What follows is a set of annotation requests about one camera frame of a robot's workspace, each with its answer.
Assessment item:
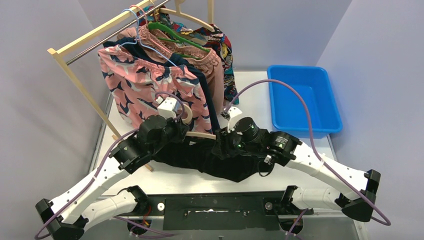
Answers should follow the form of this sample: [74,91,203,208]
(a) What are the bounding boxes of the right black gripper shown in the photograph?
[213,123,261,159]

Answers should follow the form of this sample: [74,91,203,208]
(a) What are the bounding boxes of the beige wooden hanger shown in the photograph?
[181,103,216,140]

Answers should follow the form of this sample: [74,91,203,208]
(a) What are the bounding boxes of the black mesh shorts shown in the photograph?
[152,137,273,183]

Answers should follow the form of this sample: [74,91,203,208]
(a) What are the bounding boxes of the pink shark print shorts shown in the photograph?
[97,44,213,135]

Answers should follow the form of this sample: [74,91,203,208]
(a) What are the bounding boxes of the light blue wire hanger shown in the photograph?
[120,8,177,67]

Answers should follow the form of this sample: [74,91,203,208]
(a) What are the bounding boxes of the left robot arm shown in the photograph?
[35,115,189,240]

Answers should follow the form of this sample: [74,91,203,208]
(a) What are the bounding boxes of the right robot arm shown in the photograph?
[211,117,381,222]

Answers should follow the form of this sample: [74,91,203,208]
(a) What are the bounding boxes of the dusty pink shorts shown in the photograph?
[103,26,224,118]

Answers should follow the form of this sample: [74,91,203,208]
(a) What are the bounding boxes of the green plastic hanger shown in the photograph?
[147,22,210,53]

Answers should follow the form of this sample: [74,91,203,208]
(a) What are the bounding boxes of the navy blue shorts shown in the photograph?
[103,37,222,132]

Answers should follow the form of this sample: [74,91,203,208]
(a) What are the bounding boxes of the colourful comic print shorts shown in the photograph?
[139,11,240,105]

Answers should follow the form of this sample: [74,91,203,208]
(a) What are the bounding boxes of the beige hanger at back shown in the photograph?
[159,0,215,32]

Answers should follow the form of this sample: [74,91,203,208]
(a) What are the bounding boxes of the blue plastic bin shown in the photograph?
[267,65,343,139]

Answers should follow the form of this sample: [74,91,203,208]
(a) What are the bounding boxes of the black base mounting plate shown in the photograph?
[125,190,301,231]

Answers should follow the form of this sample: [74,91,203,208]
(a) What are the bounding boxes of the metal hanging rod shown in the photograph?
[66,0,170,66]

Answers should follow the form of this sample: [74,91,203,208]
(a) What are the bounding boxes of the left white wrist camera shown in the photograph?
[155,96,182,119]

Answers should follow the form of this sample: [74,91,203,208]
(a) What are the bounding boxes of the aluminium table frame rail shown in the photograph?
[89,94,113,172]

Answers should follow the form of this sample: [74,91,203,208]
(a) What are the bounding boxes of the pink wire hanger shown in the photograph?
[130,4,171,54]

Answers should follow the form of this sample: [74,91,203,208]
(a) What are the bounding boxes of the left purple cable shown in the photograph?
[33,91,186,240]

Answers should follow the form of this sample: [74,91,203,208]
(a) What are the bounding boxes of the purple cable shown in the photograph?
[33,91,186,240]
[223,78,392,240]

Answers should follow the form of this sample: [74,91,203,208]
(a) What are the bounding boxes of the wooden clothes rack frame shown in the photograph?
[46,0,216,172]

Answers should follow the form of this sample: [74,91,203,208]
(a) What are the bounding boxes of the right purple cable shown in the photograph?
[223,78,392,240]

